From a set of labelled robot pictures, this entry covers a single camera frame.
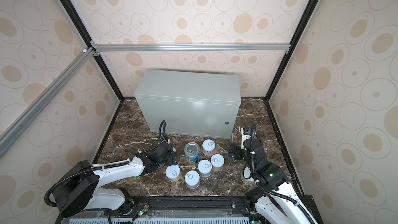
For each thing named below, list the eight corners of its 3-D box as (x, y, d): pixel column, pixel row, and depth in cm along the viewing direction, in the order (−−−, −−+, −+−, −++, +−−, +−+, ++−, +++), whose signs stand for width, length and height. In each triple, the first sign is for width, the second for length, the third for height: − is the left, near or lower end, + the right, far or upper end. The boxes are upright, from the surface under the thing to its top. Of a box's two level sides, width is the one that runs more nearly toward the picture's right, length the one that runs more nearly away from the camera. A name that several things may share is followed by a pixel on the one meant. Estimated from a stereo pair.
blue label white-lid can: (198, 177, 84) (198, 174, 80) (198, 163, 89) (198, 159, 84) (211, 177, 84) (212, 174, 80) (211, 163, 89) (211, 159, 85)
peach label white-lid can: (210, 171, 86) (211, 167, 82) (210, 158, 91) (210, 153, 87) (224, 171, 86) (225, 167, 82) (222, 158, 91) (224, 153, 87)
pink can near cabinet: (202, 155, 91) (202, 151, 87) (202, 143, 97) (202, 139, 93) (215, 155, 91) (215, 151, 87) (214, 143, 97) (215, 139, 93)
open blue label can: (185, 164, 89) (183, 156, 80) (186, 151, 94) (184, 142, 85) (199, 164, 89) (199, 156, 80) (199, 151, 94) (199, 142, 86)
